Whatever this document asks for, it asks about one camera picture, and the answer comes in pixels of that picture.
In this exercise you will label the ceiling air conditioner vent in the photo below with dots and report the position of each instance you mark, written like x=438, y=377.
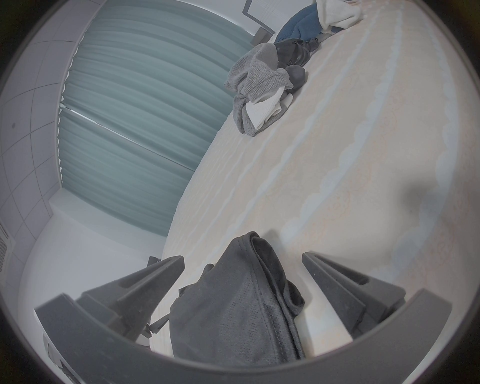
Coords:
x=4, y=247

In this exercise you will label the bed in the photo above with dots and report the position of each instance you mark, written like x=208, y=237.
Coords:
x=337, y=150

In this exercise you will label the grey bedside table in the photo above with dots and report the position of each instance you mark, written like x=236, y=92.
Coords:
x=261, y=36

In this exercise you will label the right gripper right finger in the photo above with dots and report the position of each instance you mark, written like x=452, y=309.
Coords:
x=348, y=296

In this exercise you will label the blue-green curtain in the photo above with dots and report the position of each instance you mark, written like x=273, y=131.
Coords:
x=123, y=180
x=157, y=82

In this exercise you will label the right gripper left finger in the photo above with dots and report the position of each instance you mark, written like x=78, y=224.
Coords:
x=138, y=296

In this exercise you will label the pile of clothes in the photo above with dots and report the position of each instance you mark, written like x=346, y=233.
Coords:
x=262, y=78

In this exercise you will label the black T-shirt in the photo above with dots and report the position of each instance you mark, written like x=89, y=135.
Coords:
x=232, y=311

